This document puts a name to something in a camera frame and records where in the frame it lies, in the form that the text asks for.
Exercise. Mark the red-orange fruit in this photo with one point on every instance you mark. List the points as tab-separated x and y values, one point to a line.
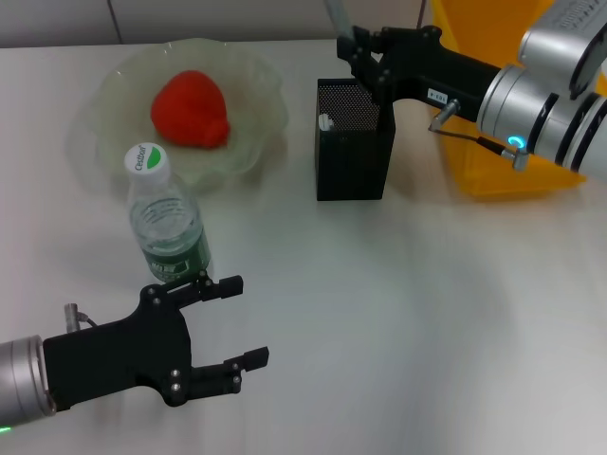
189	109

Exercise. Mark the translucent wavy fruit plate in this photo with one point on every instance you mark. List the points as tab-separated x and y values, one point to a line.
256	95

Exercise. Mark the clear water bottle green label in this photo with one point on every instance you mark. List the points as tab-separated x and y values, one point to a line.
163	227

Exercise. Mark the black mesh pen holder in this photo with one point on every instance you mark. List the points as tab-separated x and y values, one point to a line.
351	161

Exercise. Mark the green utility knife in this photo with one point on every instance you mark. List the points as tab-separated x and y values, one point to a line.
326	122

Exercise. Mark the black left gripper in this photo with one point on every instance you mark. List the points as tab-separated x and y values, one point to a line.
118	355

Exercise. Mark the grey marker pen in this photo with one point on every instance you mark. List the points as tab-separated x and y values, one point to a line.
339	16

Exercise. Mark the yellow plastic bin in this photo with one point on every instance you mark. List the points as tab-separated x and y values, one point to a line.
474	161

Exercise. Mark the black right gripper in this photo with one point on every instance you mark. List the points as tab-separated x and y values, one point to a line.
427	66

